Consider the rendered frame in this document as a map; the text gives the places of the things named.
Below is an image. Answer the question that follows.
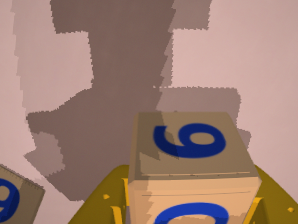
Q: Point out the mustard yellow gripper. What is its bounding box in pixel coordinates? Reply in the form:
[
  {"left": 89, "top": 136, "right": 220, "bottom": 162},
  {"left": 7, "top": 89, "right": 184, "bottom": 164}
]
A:
[{"left": 68, "top": 164, "right": 298, "bottom": 224}]

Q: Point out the wooden letter block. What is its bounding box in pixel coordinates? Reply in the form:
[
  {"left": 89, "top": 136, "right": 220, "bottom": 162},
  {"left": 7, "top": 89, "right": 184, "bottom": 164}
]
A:
[
  {"left": 128, "top": 112, "right": 262, "bottom": 224},
  {"left": 0, "top": 166, "right": 45, "bottom": 224}
]

